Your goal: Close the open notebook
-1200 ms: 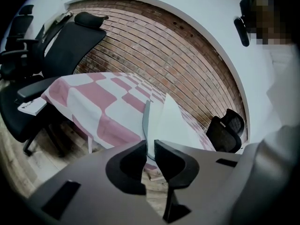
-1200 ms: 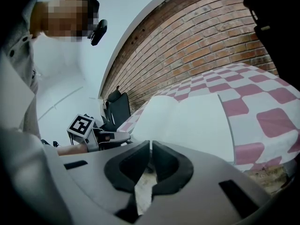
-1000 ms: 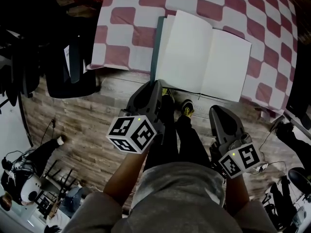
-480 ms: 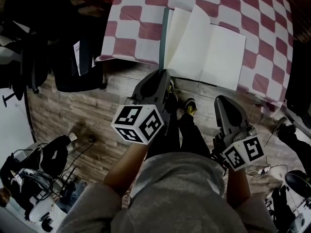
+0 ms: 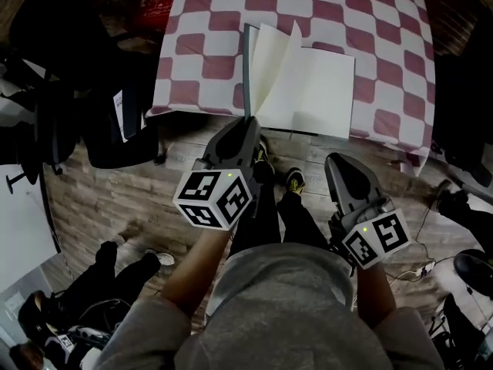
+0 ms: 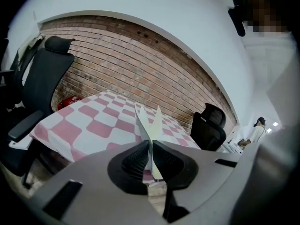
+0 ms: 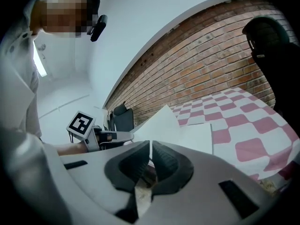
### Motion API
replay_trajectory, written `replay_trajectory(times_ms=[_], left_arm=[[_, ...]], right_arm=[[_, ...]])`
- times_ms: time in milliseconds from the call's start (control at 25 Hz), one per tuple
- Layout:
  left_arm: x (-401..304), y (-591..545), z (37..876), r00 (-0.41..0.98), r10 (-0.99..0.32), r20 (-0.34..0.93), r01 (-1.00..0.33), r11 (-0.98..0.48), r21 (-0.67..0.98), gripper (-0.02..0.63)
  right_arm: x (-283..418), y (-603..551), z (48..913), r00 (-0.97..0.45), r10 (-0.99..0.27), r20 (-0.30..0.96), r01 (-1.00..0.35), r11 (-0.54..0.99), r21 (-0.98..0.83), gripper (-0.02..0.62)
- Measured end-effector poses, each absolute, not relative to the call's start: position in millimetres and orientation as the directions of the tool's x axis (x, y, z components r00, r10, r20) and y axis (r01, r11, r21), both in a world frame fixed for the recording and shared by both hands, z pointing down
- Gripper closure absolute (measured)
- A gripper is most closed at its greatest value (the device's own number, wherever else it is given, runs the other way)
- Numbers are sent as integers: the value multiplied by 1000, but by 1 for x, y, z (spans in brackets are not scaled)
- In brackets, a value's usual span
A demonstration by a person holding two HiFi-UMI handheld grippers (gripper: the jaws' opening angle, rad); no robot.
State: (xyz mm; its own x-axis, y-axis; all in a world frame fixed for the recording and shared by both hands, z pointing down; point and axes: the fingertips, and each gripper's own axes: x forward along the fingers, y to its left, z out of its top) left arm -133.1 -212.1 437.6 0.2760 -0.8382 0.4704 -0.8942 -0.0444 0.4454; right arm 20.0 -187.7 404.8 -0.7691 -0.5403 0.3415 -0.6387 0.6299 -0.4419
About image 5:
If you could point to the pink white checkered tablecloth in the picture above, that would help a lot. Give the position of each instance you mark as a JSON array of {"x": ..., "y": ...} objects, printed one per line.
[{"x": 385, "y": 52}]

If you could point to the yellow black shoe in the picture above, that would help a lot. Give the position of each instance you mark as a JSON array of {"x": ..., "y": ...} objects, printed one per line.
[
  {"x": 295, "y": 181},
  {"x": 265, "y": 156}
]

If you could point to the person's black trousers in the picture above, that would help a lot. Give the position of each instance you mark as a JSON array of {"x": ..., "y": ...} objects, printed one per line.
[{"x": 292, "y": 222}]

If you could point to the black round stool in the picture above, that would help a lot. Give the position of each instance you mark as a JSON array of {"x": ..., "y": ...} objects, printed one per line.
[{"x": 475, "y": 270}]

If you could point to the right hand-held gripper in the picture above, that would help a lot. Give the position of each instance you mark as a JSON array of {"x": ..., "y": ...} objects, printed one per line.
[{"x": 375, "y": 237}]

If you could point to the person's right forearm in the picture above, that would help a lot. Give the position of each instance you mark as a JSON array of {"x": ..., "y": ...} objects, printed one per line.
[{"x": 375, "y": 295}]

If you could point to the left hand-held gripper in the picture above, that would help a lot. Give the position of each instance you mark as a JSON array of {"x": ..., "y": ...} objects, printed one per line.
[{"x": 210, "y": 195}]

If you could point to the person's left forearm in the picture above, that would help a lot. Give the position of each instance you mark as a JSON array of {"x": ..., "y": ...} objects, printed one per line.
[{"x": 194, "y": 272}]

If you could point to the red box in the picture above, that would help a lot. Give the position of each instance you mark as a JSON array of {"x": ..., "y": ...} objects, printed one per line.
[{"x": 158, "y": 10}]

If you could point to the grey hoodie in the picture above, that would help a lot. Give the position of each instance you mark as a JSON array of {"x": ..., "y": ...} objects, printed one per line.
[{"x": 277, "y": 314}]

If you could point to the white power strip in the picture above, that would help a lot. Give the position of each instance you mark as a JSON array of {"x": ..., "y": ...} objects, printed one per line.
[{"x": 428, "y": 269}]

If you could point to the white board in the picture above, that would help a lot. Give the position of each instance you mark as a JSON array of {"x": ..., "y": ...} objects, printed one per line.
[{"x": 23, "y": 226}]

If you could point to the white booklet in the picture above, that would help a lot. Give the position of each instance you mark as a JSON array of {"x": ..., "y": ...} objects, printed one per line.
[{"x": 129, "y": 118}]

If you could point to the white book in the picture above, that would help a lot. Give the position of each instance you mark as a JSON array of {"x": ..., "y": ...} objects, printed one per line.
[{"x": 308, "y": 91}]

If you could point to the black office chair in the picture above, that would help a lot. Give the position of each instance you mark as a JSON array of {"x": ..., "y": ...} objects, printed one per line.
[
  {"x": 42, "y": 122},
  {"x": 462, "y": 110},
  {"x": 108, "y": 71}
]

